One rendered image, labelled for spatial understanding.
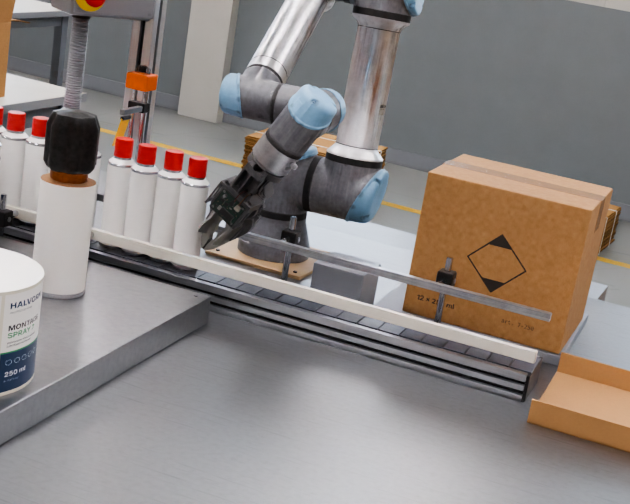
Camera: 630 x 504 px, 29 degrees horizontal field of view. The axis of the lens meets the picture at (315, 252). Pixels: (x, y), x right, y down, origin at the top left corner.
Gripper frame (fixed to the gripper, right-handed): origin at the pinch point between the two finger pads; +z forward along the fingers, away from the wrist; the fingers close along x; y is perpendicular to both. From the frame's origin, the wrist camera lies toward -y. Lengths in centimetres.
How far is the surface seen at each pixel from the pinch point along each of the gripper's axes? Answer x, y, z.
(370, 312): 30.4, 4.6, -14.0
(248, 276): 10.3, 4.6, -2.9
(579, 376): 64, -12, -25
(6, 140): -41.7, 3.2, 12.5
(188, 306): 8.3, 19.2, 1.5
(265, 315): 17.3, 6.0, -0.4
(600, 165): 37, -535, 53
